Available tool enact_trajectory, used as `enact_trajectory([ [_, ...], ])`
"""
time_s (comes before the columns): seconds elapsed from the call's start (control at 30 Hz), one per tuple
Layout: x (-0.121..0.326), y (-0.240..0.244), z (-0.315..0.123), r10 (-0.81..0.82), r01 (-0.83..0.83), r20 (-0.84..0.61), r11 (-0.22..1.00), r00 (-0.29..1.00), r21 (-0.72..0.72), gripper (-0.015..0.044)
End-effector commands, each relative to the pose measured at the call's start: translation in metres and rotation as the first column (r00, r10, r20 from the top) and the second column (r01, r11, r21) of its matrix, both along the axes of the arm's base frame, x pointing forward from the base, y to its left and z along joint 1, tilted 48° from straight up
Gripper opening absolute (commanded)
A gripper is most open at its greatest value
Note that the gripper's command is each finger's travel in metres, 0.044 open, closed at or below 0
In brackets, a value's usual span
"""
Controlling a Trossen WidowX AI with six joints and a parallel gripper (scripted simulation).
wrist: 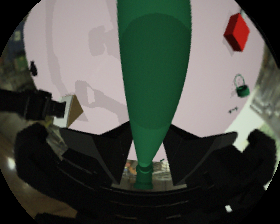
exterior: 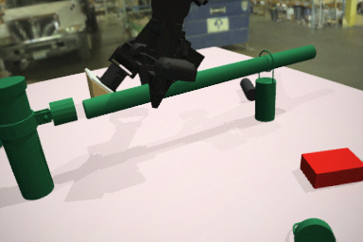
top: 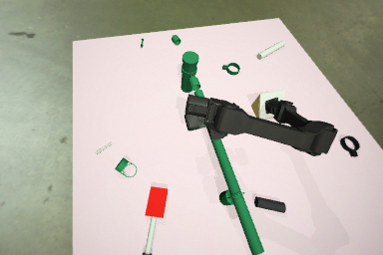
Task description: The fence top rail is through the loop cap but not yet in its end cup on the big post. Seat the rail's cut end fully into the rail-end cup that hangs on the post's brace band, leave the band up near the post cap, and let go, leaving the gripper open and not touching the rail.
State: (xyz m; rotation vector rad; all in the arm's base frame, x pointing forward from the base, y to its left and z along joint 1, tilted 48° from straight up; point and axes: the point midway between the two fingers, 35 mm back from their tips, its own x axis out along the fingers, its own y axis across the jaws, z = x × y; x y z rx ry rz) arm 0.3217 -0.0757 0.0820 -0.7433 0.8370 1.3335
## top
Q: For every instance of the green plastic ring clip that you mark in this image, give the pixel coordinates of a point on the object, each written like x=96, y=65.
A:
x=225, y=67

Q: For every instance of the red rectangular block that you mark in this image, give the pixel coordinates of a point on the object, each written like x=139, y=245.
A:
x=155, y=208

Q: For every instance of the pale grey cylinder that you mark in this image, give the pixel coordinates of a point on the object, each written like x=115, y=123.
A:
x=270, y=50

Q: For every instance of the green cup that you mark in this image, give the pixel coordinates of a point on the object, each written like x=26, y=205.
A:
x=194, y=82

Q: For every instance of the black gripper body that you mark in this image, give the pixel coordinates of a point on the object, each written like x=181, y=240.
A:
x=194, y=122

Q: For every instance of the short dark grey cylinder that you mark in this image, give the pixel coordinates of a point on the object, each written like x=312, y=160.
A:
x=269, y=204

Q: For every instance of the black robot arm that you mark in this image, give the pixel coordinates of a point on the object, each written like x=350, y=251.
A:
x=223, y=118

